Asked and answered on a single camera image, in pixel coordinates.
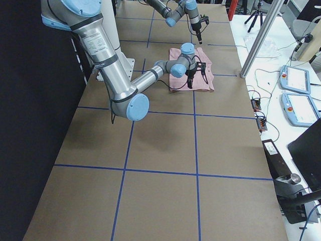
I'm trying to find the upper teach pendant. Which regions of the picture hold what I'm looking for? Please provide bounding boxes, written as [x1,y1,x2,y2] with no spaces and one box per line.
[279,65,311,94]

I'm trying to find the plastic bag on table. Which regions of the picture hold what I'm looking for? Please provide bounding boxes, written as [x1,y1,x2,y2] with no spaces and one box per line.
[244,35,281,58]

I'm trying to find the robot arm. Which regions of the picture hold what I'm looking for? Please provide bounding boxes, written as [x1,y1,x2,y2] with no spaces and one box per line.
[41,1,197,121]
[144,0,209,44]

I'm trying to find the black laptop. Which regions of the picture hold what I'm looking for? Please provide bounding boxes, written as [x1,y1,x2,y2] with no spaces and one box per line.
[287,119,320,191]

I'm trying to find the black camera tripod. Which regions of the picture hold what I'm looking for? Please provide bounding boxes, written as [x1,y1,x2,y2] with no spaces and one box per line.
[244,0,263,33]

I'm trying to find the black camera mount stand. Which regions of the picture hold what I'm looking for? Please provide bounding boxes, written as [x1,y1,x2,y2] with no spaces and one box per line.
[262,139,320,224]

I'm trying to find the teach pendant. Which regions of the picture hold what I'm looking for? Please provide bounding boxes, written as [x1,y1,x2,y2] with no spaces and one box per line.
[281,93,320,128]
[279,65,311,94]

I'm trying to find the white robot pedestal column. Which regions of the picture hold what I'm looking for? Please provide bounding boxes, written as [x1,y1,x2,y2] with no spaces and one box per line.
[101,0,135,80]

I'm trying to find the pink Snoopy t-shirt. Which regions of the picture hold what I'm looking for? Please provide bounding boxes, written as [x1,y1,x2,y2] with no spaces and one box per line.
[169,47,215,92]

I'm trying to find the aluminium frame post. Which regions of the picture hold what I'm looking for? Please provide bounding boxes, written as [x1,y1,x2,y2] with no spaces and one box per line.
[240,0,284,78]

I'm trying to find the orange circuit board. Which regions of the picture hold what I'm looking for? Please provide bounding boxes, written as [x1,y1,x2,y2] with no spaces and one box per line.
[251,99,261,112]
[256,116,267,132]

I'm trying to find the lower orange circuit board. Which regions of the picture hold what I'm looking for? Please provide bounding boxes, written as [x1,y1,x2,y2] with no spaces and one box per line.
[256,116,267,132]

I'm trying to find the upper orange circuit board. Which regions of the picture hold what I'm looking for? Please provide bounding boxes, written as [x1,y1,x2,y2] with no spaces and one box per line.
[251,99,261,112]

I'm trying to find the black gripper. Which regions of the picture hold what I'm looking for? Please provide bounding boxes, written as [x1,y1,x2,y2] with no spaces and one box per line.
[186,68,197,88]
[191,23,203,44]

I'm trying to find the beige board with clamp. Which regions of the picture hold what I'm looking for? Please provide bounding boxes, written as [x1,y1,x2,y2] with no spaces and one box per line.
[290,16,320,61]

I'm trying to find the lower teach pendant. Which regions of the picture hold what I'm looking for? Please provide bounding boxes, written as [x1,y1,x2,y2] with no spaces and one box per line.
[281,93,320,128]

